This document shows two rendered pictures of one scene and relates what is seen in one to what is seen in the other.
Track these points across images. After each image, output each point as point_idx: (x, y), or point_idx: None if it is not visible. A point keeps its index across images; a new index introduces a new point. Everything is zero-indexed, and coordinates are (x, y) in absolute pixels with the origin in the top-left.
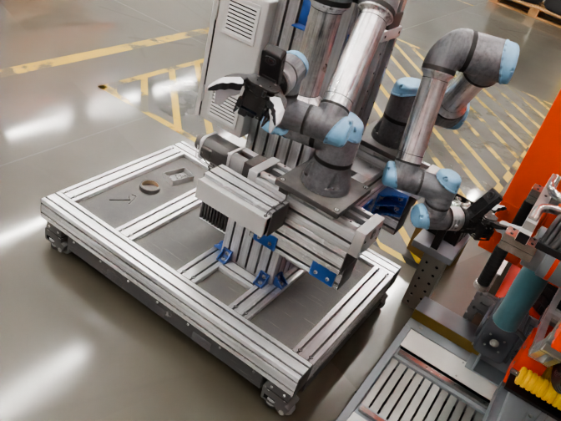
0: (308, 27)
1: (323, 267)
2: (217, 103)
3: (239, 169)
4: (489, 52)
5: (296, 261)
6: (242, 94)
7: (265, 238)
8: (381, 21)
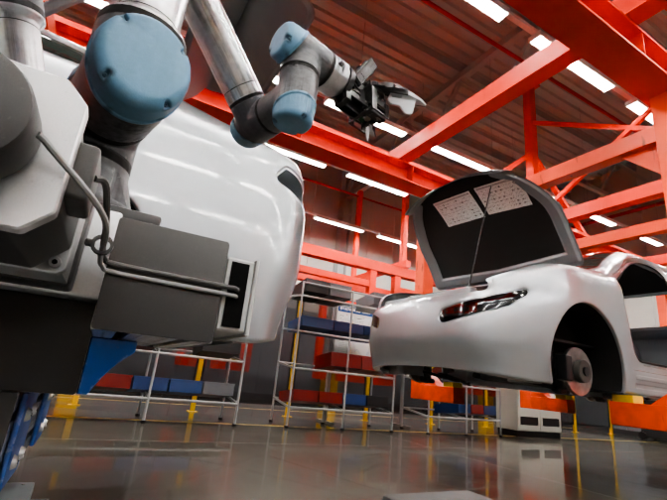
0: None
1: (48, 402)
2: (409, 114)
3: (80, 228)
4: None
5: (25, 441)
6: (385, 103)
7: (19, 446)
8: None
